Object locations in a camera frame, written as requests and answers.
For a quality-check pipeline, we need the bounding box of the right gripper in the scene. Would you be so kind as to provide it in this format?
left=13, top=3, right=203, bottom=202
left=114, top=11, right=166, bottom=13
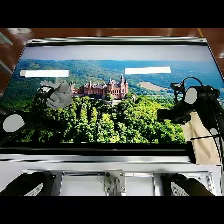
left=156, top=105, right=188, bottom=126

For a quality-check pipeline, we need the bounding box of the silver frame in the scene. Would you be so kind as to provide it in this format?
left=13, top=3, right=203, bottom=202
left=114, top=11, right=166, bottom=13
left=0, top=35, right=224, bottom=197

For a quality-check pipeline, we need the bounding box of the grey T-shirt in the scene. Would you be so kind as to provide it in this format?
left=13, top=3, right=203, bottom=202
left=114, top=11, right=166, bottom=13
left=40, top=80, right=74, bottom=110

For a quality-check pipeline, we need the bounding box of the black cable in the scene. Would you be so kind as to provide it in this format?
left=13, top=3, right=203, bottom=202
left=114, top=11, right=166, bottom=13
left=180, top=76, right=205, bottom=90

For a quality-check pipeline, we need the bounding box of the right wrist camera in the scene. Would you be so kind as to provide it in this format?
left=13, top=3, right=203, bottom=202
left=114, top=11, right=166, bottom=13
left=170, top=81, right=186, bottom=102

